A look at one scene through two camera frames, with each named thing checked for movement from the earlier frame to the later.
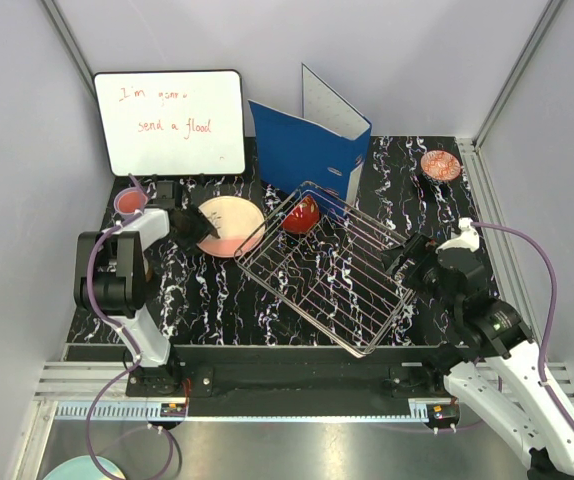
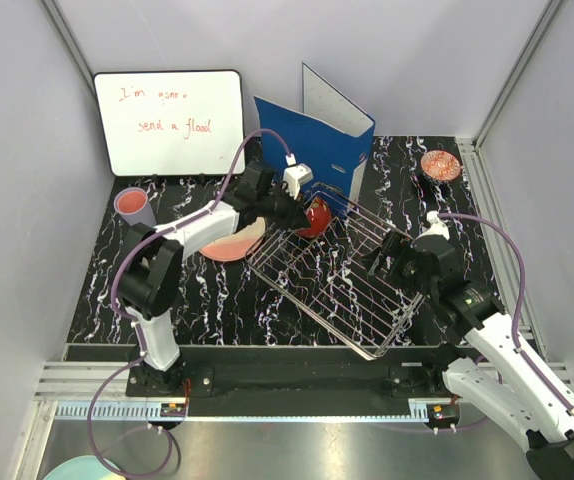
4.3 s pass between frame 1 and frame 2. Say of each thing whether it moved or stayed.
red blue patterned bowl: stayed
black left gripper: moved
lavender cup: stayed
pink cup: stayed
